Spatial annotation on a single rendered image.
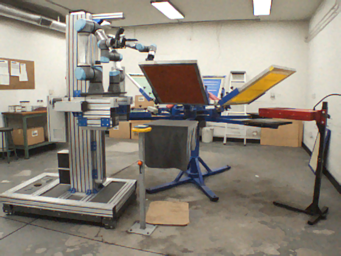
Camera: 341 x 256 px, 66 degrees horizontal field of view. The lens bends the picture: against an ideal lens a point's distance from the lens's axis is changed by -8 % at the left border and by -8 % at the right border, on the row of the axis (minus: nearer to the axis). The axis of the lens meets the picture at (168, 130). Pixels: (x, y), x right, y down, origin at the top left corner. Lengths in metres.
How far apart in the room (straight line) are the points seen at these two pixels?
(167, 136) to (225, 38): 4.94
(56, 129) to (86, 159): 0.43
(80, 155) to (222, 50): 5.14
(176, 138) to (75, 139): 1.01
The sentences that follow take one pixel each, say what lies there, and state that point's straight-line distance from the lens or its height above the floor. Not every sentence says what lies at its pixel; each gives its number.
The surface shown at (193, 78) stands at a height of 1.39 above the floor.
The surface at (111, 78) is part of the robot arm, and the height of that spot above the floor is 1.40.
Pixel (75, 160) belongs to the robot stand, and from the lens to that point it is 2.98.
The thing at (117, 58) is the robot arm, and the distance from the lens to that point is 2.44.
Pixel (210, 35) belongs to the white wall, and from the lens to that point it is 7.37.
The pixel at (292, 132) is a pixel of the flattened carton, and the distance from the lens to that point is 7.15.
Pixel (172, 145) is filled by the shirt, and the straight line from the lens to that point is 2.67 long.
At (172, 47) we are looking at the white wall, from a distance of 7.55.
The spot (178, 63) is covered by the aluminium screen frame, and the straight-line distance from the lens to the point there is 2.65.
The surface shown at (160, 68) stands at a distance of 2.77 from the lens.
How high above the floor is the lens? 1.28
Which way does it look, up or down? 8 degrees down
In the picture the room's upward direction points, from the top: straight up
